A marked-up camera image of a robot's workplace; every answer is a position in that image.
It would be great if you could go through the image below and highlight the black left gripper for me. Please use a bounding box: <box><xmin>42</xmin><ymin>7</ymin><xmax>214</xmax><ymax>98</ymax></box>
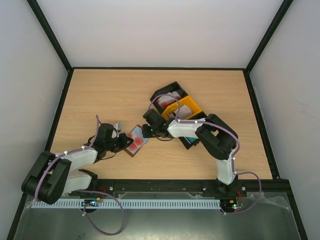
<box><xmin>105</xmin><ymin>133</ymin><xmax>134</xmax><ymax>153</ymax></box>

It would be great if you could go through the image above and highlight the red white credit card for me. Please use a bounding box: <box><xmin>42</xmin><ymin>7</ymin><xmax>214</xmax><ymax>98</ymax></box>
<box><xmin>127</xmin><ymin>132</ymin><xmax>139</xmax><ymax>155</ymax></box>
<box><xmin>133</xmin><ymin>136</ymin><xmax>146</xmax><ymax>148</ymax></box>

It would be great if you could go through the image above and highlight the brown leather card holder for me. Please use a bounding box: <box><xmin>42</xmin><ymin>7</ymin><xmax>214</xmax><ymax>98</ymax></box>
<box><xmin>124</xmin><ymin>125</ymin><xmax>149</xmax><ymax>158</ymax></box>

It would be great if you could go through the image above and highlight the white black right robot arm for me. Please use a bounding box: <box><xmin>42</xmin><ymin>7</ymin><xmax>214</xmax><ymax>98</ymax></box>
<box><xmin>142</xmin><ymin>108</ymin><xmax>240</xmax><ymax>196</ymax></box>

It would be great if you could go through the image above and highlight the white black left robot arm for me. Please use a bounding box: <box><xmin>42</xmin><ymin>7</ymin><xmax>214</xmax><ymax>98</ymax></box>
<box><xmin>21</xmin><ymin>123</ymin><xmax>134</xmax><ymax>205</ymax></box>

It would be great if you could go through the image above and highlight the red white card stack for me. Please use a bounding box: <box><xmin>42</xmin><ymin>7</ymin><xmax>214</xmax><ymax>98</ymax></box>
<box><xmin>156</xmin><ymin>91</ymin><xmax>181</xmax><ymax>109</ymax></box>

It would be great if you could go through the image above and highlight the teal card stack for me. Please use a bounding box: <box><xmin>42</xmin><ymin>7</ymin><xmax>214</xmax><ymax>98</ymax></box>
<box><xmin>185</xmin><ymin>137</ymin><xmax>198</xmax><ymax>144</ymax></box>

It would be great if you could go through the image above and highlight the black left tray compartment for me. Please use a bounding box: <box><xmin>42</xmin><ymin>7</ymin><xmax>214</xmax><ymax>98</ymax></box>
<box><xmin>150</xmin><ymin>81</ymin><xmax>188</xmax><ymax>114</ymax></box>

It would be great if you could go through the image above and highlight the black tray compartment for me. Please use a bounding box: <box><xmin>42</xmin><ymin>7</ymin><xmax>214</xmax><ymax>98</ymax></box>
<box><xmin>150</xmin><ymin>81</ymin><xmax>188</xmax><ymax>114</ymax></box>
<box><xmin>179</xmin><ymin>111</ymin><xmax>207</xmax><ymax>150</ymax></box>

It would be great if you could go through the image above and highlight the black right tray compartment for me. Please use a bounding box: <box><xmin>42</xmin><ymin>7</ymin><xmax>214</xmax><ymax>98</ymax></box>
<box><xmin>179</xmin><ymin>111</ymin><xmax>207</xmax><ymax>150</ymax></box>

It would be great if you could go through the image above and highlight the yellow middle tray compartment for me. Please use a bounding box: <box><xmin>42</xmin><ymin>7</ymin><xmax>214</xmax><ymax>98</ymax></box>
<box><xmin>161</xmin><ymin>96</ymin><xmax>202</xmax><ymax>120</ymax></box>

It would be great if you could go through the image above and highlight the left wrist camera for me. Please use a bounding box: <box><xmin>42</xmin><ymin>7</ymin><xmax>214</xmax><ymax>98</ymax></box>
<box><xmin>113</xmin><ymin>122</ymin><xmax>122</xmax><ymax>132</ymax></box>

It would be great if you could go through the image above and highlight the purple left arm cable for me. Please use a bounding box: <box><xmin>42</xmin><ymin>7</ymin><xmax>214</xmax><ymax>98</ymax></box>
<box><xmin>34</xmin><ymin>114</ymin><xmax>125</xmax><ymax>236</ymax></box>

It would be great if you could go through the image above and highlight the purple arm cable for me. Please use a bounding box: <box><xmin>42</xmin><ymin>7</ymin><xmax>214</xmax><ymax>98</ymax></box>
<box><xmin>148</xmin><ymin>95</ymin><xmax>263</xmax><ymax>216</ymax></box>
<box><xmin>34</xmin><ymin>114</ymin><xmax>125</xmax><ymax>236</ymax></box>

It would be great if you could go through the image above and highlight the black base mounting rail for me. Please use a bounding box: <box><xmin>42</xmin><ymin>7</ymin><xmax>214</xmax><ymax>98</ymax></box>
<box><xmin>68</xmin><ymin>178</ymin><xmax>248</xmax><ymax>198</ymax></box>

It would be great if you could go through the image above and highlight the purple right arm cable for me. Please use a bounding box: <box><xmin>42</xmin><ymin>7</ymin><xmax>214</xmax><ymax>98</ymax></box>
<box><xmin>148</xmin><ymin>95</ymin><xmax>263</xmax><ymax>216</ymax></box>

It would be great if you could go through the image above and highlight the light blue slotted cable duct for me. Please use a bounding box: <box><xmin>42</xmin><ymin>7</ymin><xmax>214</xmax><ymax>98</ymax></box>
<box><xmin>31</xmin><ymin>198</ymin><xmax>221</xmax><ymax>210</ymax></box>

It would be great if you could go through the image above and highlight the black metal cage frame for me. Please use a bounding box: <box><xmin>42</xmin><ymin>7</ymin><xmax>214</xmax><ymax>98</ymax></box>
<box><xmin>7</xmin><ymin>0</ymin><xmax>308</xmax><ymax>240</ymax></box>

